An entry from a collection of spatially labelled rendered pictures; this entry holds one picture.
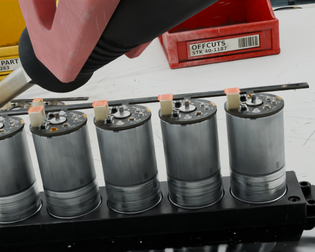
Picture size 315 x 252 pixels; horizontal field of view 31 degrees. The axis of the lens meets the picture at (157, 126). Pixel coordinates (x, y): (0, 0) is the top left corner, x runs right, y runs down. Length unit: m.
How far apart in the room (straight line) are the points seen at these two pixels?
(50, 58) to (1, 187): 0.11
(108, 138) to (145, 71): 0.27
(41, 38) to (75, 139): 0.10
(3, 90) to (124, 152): 0.06
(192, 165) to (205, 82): 0.23
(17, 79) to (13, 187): 0.07
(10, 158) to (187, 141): 0.08
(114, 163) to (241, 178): 0.05
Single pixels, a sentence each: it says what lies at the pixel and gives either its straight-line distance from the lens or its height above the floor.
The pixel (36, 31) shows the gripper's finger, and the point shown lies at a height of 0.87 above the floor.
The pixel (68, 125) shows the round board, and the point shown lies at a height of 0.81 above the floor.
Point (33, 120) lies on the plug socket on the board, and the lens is 0.25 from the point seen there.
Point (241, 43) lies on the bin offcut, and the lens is 0.51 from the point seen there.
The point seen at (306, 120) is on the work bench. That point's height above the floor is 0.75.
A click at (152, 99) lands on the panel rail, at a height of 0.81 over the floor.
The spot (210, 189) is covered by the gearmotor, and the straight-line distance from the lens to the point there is 0.25.
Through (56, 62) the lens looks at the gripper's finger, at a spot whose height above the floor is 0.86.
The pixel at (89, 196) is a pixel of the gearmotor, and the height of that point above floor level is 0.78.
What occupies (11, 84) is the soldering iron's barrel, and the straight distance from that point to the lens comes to 0.21.
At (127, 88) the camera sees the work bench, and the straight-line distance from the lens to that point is 0.47.
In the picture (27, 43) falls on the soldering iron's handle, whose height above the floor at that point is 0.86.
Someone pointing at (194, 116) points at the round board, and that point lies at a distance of 0.24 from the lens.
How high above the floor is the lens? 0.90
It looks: 23 degrees down
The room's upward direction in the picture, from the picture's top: 7 degrees counter-clockwise
